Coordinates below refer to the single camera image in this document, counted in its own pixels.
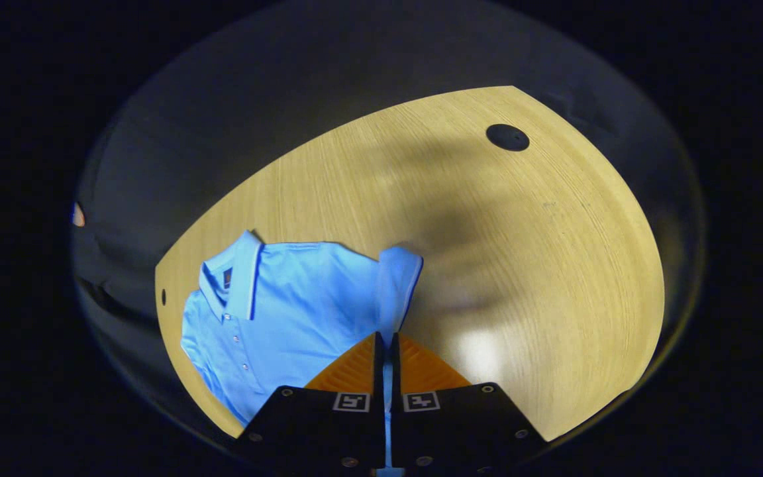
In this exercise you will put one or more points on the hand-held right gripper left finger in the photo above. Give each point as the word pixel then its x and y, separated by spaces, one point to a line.
pixel 328 424

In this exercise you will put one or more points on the light blue T-shirt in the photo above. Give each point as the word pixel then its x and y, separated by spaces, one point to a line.
pixel 302 311

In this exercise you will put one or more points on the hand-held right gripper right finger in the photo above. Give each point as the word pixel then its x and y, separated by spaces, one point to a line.
pixel 454 424

